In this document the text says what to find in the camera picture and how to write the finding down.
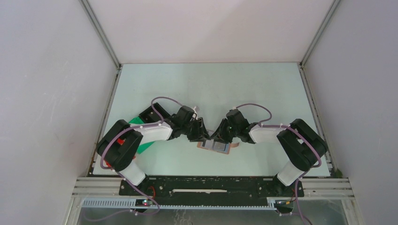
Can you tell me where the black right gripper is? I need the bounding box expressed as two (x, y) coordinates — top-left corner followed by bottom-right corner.
(211, 118), (240, 144)

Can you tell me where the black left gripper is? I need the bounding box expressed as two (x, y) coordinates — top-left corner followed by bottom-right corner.
(182, 117), (211, 143)

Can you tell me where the tan leather card holder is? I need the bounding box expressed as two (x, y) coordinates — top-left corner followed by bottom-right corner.
(197, 140), (240, 154)

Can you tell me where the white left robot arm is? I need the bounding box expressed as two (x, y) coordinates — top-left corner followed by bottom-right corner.
(96, 105), (210, 195)

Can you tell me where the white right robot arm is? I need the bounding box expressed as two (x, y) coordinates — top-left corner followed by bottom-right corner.
(210, 109), (329, 196)

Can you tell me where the black plastic bin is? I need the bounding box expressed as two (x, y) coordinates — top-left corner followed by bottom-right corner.
(138, 103), (171, 124)

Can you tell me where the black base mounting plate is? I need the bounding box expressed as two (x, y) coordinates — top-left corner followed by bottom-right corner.
(119, 176), (304, 207)

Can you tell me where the green plastic bin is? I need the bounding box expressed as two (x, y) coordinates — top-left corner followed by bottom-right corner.
(129, 117), (154, 154)

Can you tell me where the red plastic bin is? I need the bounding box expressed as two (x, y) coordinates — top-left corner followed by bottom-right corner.
(104, 138), (139, 172)

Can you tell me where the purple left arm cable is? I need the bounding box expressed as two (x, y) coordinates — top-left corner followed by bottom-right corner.
(82, 96), (187, 222)

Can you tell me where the aluminium frame rail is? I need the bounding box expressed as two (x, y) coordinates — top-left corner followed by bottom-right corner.
(72, 176), (354, 210)

